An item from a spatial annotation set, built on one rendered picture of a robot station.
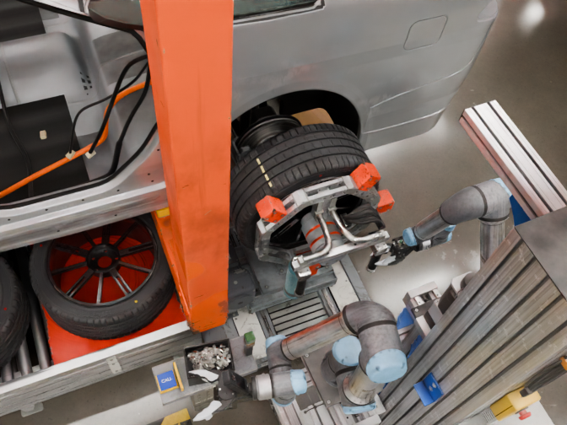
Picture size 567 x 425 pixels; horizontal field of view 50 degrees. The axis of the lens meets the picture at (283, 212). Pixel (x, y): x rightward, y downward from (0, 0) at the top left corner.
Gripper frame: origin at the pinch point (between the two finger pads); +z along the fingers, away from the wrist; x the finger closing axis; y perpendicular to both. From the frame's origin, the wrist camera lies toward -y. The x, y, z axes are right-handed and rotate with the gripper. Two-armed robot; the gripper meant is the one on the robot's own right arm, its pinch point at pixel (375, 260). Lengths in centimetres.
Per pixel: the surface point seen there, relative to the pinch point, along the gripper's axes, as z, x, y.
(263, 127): 24, -69, 17
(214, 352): 73, 6, -26
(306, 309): 15, -16, -77
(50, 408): 150, -15, -83
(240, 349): 61, 4, -38
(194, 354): 81, 3, -27
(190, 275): 78, -7, 28
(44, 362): 144, -28, -56
